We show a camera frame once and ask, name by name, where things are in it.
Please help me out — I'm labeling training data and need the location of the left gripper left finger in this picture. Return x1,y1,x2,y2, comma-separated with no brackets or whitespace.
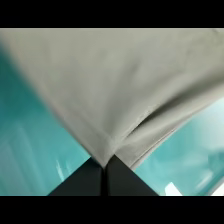
47,156,106,197

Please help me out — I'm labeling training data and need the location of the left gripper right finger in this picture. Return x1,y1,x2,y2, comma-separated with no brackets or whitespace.
104,152,160,197

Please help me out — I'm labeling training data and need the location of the grey T-shirt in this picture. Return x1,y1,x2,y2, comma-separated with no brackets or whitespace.
0,27,224,172

